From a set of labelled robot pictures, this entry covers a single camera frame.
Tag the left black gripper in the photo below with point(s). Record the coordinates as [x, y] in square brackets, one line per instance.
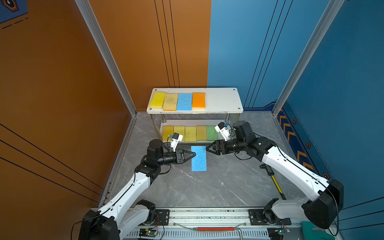
[178, 155]

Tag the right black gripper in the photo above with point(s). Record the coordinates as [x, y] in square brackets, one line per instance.
[211, 145]

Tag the large blue sponge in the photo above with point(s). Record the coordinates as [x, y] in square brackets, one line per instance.
[199, 162]

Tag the green sponge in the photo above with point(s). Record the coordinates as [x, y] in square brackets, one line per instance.
[212, 134]

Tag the dark yellow sponge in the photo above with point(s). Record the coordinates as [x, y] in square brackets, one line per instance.
[201, 133]

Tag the light yellow sponge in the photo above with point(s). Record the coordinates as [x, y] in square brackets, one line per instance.
[180, 130]
[190, 134]

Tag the thick yellow sponge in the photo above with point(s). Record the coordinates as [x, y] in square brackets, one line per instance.
[167, 131]

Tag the white two-tier shelf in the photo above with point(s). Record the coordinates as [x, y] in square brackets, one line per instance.
[221, 105]

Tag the orange sponge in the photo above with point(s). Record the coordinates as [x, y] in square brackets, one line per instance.
[199, 101]

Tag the small blue sponge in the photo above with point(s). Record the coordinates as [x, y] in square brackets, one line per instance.
[185, 102]

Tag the tan yellow sponge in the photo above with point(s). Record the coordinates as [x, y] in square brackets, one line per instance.
[170, 102]

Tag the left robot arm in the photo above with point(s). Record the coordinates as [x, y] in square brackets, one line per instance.
[123, 212]

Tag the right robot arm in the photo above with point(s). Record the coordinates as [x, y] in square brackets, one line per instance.
[323, 199]

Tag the yellow black caliper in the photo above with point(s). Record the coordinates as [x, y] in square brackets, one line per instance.
[271, 173]

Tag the left circuit board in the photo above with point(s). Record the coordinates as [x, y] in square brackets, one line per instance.
[147, 234]

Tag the circuit board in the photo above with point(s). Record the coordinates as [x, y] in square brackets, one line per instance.
[147, 234]
[282, 231]

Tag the right circuit board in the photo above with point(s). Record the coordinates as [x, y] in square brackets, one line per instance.
[282, 231]

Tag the green glove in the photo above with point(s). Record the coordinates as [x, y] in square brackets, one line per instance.
[312, 232]

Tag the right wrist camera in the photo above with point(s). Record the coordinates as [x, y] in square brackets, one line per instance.
[224, 130]

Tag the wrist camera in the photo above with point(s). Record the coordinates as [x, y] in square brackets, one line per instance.
[224, 130]
[173, 140]

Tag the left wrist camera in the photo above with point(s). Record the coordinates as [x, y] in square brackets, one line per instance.
[173, 140]

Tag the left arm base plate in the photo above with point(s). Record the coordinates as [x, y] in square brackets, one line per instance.
[155, 217]

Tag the red handled tool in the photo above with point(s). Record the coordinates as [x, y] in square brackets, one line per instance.
[215, 229]

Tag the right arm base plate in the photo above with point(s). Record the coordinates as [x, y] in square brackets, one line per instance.
[261, 217]

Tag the left aluminium frame post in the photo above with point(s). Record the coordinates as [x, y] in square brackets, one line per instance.
[101, 42]

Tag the aluminium frame post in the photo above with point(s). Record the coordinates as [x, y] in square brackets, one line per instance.
[101, 42]
[328, 16]

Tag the right aluminium frame post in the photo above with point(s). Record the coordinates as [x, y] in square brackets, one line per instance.
[328, 16]

